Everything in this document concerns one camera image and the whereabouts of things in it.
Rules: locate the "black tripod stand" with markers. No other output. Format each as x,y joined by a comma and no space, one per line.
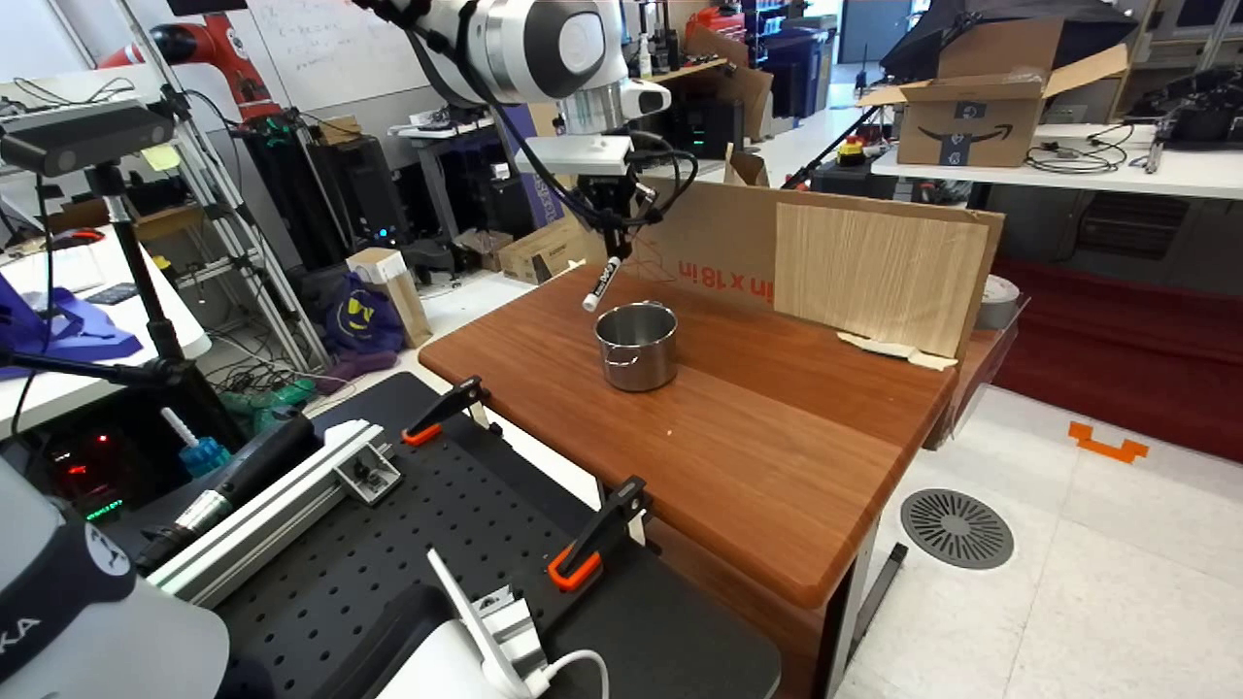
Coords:
140,284

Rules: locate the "purple bag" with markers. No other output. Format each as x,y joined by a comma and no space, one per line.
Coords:
352,317

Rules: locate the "black perforated breadboard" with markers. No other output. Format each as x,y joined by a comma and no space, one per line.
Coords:
439,529

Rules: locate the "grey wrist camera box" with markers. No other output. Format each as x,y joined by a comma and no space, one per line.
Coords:
576,152

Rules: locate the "red machine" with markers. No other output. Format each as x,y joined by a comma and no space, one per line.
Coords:
219,59

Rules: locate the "cardboard panel with red print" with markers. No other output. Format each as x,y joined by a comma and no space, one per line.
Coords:
839,266

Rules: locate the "aluminium extrusion bar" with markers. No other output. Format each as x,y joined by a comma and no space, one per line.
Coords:
274,511

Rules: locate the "purple cloth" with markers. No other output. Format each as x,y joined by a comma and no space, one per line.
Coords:
61,331

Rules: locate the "red floor mat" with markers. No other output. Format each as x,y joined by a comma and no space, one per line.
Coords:
1139,352

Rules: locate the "small tall cardboard box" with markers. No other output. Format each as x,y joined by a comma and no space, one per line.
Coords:
393,297

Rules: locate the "round metal floor drain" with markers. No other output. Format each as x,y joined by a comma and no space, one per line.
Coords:
958,529

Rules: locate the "white work table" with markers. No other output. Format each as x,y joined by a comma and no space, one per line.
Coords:
1166,172

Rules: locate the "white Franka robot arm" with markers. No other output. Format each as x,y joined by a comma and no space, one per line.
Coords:
519,42

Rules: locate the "flat cardboard box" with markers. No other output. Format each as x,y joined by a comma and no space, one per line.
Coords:
550,248

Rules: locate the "black orange bar clamp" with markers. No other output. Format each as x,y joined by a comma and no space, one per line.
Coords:
595,537
449,413

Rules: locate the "stainless steel pot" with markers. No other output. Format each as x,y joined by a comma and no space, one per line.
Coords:
637,352

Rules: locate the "metal ladder frame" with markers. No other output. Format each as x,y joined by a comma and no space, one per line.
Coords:
246,220

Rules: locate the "black power box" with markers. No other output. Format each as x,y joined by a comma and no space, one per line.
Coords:
84,467

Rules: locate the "grey navy cap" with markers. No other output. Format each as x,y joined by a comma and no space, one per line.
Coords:
78,608

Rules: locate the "black white Expo marker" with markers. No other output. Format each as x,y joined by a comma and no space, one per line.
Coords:
599,287

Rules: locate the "open Amazon cardboard box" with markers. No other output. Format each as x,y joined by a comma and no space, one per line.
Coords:
985,111

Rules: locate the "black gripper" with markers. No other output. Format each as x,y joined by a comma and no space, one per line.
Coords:
607,200

